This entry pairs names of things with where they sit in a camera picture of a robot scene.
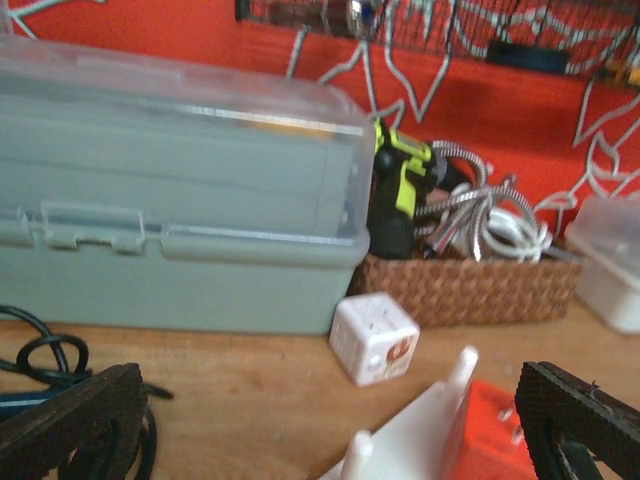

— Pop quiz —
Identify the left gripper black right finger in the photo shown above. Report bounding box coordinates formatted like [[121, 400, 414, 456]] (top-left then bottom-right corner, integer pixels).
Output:
[[515, 361, 639, 479]]

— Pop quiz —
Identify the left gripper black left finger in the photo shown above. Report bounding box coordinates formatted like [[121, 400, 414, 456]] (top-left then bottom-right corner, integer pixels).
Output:
[[1, 363, 147, 479]]

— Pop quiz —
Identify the red cube block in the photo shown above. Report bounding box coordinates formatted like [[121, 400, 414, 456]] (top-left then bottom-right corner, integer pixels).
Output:
[[441, 380, 536, 480]]

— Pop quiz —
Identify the white peg fixture base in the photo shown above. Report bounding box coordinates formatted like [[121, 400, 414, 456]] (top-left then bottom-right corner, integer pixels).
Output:
[[321, 345, 479, 480]]

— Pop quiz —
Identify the woven wicker basket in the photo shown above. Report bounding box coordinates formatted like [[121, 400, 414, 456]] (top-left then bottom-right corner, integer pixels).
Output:
[[347, 249, 583, 328]]

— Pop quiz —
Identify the white clear-lid storage box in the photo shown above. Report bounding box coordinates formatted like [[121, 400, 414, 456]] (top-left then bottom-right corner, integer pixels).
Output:
[[565, 196, 639, 335]]

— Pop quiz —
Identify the white cube power adapter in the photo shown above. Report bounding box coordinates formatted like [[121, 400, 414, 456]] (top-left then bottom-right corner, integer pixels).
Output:
[[329, 292, 420, 387]]

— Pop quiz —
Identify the grey plastic toolbox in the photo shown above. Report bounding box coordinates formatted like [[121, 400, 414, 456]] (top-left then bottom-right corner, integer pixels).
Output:
[[1, 35, 375, 335]]

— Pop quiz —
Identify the black power cable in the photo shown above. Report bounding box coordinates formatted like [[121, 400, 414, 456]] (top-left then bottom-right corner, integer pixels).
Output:
[[0, 305, 174, 480]]

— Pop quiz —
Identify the white coiled cable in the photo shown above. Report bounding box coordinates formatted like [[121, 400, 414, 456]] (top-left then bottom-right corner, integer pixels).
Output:
[[479, 207, 554, 265]]

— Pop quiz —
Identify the flexible metal hose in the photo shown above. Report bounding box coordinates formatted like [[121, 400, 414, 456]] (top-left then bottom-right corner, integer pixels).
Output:
[[414, 139, 519, 261]]

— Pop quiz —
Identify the green black cordless drill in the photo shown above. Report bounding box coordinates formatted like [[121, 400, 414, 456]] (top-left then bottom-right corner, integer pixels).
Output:
[[367, 118, 471, 260]]

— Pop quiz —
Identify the black wire wall basket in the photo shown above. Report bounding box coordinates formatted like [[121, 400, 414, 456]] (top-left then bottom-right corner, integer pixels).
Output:
[[234, 1, 639, 76]]

